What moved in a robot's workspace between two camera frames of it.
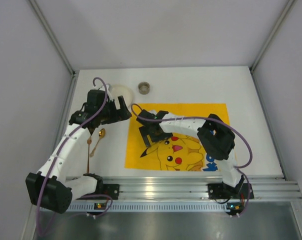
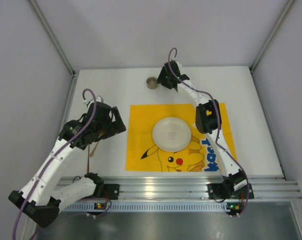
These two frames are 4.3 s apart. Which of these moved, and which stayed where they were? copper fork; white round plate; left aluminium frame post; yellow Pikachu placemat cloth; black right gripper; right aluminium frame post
Moved: black right gripper; white round plate
Stayed: yellow Pikachu placemat cloth; copper fork; right aluminium frame post; left aluminium frame post
